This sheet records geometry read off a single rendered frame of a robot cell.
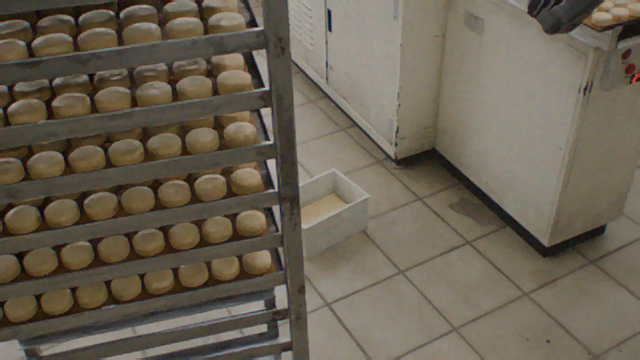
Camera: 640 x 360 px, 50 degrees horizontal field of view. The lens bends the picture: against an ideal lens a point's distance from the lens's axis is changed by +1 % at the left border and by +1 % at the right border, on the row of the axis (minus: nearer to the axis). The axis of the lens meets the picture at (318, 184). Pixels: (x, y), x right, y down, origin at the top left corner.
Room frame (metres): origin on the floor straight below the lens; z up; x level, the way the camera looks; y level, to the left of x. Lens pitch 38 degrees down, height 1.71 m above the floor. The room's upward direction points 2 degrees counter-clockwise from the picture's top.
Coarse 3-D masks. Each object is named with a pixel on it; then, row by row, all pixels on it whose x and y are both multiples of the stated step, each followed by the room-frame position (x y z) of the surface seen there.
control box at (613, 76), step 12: (636, 36) 1.76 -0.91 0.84; (624, 48) 1.70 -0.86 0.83; (636, 48) 1.72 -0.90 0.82; (612, 60) 1.70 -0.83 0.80; (624, 60) 1.71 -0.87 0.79; (636, 60) 1.73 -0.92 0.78; (612, 72) 1.70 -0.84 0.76; (624, 72) 1.71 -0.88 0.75; (636, 72) 1.74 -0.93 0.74; (600, 84) 1.72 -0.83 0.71; (612, 84) 1.70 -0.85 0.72; (624, 84) 1.72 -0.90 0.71
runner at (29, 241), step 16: (272, 192) 0.83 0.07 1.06; (176, 208) 0.79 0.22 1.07; (192, 208) 0.80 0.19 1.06; (208, 208) 0.81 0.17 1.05; (224, 208) 0.81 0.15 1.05; (240, 208) 0.82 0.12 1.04; (256, 208) 0.82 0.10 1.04; (80, 224) 0.77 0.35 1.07; (96, 224) 0.77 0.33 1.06; (112, 224) 0.77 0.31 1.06; (128, 224) 0.78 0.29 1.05; (144, 224) 0.78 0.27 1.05; (160, 224) 0.79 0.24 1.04; (0, 240) 0.74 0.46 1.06; (16, 240) 0.74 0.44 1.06; (32, 240) 0.75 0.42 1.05; (48, 240) 0.75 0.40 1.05; (64, 240) 0.76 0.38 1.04; (80, 240) 0.76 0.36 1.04
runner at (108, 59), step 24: (120, 48) 0.79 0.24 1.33; (144, 48) 0.80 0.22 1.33; (168, 48) 0.80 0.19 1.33; (192, 48) 0.81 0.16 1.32; (216, 48) 0.82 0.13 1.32; (240, 48) 0.82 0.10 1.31; (264, 48) 0.83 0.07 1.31; (0, 72) 0.76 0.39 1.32; (24, 72) 0.76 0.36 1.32; (48, 72) 0.77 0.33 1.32; (72, 72) 0.77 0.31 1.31; (96, 72) 0.78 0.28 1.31
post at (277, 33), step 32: (288, 32) 0.81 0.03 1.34; (288, 64) 0.81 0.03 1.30; (288, 96) 0.80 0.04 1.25; (288, 128) 0.80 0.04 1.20; (288, 160) 0.80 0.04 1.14; (288, 192) 0.80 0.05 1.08; (288, 224) 0.80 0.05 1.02; (288, 256) 0.80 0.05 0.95; (288, 288) 0.80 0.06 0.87; (288, 320) 0.82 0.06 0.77
